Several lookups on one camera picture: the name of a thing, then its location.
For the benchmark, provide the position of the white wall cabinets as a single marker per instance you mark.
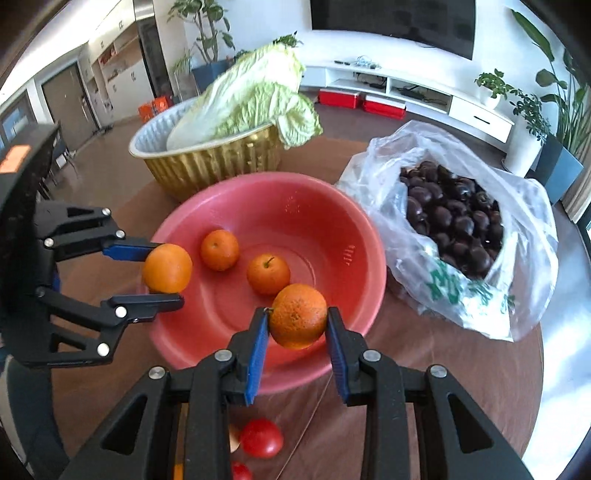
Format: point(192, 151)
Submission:
point(122, 81)

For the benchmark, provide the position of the tall plant in blue pot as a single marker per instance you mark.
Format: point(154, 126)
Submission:
point(207, 76)

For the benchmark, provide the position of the orange cardboard box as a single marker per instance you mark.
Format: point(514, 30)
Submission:
point(154, 108)

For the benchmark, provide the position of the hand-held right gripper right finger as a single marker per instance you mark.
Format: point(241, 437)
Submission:
point(336, 364)

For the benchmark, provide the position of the brown door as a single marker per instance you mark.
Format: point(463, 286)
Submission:
point(69, 101)

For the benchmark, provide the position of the dark chair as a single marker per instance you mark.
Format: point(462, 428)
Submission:
point(62, 154)

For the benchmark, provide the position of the napa cabbage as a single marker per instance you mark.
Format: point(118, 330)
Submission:
point(249, 92)

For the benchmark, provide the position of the pile of dark chestnuts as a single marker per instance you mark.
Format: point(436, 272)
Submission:
point(452, 217)

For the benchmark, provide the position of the large-leaf plant in dark pot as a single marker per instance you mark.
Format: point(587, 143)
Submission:
point(561, 170)

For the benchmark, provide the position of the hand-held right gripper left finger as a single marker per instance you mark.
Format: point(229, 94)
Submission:
point(256, 364)

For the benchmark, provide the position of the beige curtain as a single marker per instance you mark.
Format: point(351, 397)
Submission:
point(582, 203)

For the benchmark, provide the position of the small plant in white pot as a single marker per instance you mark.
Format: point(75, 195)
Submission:
point(290, 40)
point(491, 99)

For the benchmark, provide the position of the black refrigerator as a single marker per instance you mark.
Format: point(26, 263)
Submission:
point(154, 55)

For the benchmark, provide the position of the golden foil basin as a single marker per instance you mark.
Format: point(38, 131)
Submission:
point(212, 161)

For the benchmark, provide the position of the orange with stem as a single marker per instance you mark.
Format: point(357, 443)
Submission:
point(268, 275)

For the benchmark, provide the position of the brown tablecloth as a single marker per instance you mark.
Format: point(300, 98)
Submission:
point(438, 369)

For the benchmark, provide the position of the red box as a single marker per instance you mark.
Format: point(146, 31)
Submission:
point(339, 98)
point(384, 107)

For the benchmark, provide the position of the black set-top box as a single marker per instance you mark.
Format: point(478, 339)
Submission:
point(411, 92)

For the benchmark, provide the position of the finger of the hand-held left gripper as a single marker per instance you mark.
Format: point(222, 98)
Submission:
point(147, 304)
point(127, 251)

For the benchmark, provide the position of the plant in tall white pot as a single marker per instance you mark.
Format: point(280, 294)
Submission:
point(521, 147)

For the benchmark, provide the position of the red plastic basin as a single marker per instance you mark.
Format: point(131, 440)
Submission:
point(304, 217)

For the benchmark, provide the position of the black wall television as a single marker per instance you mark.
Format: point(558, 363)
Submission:
point(392, 23)

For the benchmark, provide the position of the clear plastic bag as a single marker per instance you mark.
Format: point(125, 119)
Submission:
point(369, 175)

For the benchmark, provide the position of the plant in white ribbed pot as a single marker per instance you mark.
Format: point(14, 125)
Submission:
point(184, 87)

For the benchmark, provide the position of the red tomato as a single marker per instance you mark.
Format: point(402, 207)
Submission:
point(261, 438)
point(241, 471)

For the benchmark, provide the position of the white television cabinet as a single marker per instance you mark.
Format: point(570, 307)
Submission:
point(480, 117)

